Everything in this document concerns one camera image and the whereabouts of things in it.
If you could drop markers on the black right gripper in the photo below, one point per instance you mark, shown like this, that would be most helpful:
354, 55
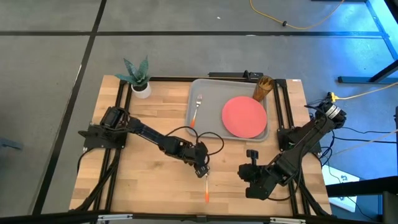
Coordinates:
256, 180

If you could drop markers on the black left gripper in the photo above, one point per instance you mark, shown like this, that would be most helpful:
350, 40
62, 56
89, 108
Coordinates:
196, 154

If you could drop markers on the red round plate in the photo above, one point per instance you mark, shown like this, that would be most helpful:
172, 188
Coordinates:
244, 118

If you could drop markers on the brown wooden cup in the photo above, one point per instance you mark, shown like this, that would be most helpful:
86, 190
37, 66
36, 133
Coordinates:
262, 88

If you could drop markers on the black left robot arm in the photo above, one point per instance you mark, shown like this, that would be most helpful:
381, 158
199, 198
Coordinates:
149, 133

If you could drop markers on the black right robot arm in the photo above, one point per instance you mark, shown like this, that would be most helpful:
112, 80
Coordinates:
304, 149

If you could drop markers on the grey plastic tray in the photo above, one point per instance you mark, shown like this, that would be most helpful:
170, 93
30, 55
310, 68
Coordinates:
211, 124

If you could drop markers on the white printed sheet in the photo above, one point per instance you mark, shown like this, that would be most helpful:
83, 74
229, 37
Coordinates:
335, 174

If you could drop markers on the green plant in white pot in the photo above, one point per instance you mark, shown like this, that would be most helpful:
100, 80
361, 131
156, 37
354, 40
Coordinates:
141, 90

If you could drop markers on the black mounting bar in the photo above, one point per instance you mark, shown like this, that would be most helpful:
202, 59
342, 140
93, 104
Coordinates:
227, 75

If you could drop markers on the black furniture beam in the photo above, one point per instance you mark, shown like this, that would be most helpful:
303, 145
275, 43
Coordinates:
373, 186

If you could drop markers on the black stand leg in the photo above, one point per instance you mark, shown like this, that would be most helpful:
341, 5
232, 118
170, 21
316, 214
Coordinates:
357, 79

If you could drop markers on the grey floor object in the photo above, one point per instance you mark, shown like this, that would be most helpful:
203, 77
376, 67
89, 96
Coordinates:
9, 143

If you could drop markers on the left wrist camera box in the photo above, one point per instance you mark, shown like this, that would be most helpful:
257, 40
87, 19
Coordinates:
202, 171

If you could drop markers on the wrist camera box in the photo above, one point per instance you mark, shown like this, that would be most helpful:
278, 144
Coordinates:
202, 171
252, 154

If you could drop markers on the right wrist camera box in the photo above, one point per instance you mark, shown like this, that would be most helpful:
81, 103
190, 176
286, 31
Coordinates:
252, 154

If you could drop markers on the silver bracket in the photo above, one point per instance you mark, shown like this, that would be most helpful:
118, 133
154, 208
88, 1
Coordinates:
287, 220
115, 217

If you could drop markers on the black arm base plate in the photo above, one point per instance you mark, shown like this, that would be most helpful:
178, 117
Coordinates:
311, 147
93, 137

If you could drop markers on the small table-level camera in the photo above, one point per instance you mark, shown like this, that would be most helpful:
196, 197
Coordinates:
201, 218

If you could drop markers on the black aluminium table frame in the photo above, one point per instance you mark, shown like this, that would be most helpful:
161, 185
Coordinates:
171, 218

